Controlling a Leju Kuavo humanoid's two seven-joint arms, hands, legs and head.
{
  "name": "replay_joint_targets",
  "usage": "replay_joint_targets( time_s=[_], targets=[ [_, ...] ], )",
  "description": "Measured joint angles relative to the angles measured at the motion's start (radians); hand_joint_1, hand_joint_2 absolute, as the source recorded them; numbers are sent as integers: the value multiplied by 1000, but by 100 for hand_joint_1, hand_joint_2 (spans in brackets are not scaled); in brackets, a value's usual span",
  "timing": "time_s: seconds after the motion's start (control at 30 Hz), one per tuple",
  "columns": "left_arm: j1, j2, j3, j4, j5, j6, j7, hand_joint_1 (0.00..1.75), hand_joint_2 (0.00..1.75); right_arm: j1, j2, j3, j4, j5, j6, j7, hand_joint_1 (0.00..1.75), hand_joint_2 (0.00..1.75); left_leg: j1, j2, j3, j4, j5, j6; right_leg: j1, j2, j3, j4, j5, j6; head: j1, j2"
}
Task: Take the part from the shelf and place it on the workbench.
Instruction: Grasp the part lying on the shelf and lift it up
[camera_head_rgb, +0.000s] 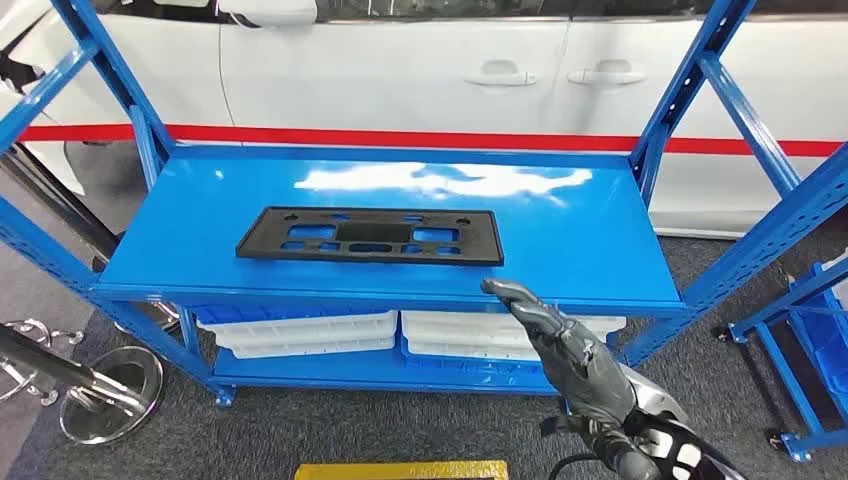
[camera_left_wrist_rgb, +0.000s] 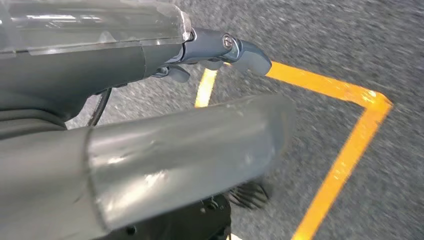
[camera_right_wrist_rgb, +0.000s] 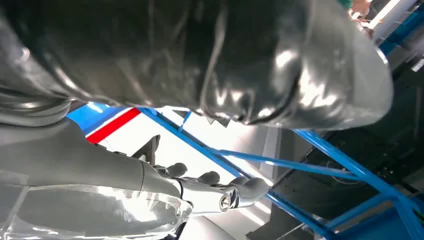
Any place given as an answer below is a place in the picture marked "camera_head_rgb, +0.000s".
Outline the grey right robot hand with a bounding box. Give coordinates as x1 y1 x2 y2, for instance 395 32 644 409
480 277 641 432

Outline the black plastic plate frame part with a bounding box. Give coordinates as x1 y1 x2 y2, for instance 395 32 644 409
235 206 505 268

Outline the blue metal shelf rack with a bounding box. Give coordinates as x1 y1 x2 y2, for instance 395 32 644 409
0 0 848 409

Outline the blue wheeled shelf rack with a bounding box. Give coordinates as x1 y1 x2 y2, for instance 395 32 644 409
712 261 848 465

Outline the blue plastic crate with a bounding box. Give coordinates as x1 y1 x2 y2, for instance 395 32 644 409
192 304 392 326
397 334 561 392

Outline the red barrier tape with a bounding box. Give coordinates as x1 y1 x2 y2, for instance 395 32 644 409
16 123 846 159

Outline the white car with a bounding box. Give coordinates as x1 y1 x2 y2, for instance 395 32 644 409
0 0 848 240

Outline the chrome stool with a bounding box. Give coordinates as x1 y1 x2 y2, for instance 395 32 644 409
0 316 167 446

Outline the white car side mirror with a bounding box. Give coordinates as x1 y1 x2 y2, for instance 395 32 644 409
217 0 319 29

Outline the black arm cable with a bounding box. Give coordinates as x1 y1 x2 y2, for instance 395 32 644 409
546 453 601 480

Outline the white car door handle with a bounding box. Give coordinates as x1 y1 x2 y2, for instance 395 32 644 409
463 59 539 89
567 59 647 87

